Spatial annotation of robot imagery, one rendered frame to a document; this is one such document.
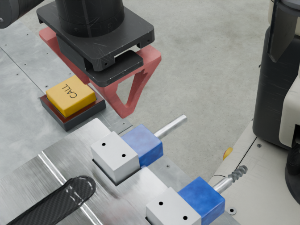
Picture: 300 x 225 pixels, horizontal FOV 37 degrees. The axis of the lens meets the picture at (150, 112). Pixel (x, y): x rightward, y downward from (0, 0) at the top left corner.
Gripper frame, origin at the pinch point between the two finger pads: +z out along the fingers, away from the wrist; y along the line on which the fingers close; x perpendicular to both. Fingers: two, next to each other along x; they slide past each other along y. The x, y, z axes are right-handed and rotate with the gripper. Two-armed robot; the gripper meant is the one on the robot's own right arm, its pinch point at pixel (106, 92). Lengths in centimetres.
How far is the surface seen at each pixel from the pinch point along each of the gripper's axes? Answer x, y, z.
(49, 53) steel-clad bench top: 8.5, -36.3, 20.9
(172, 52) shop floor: 88, -96, 100
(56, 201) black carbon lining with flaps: -8.8, -1.0, 12.9
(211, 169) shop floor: 55, -36, 100
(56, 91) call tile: 2.7, -22.3, 17.3
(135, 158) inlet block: 0.8, 2.4, 9.6
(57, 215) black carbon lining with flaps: -9.7, 0.8, 13.0
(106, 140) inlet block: -0.3, -1.8, 9.3
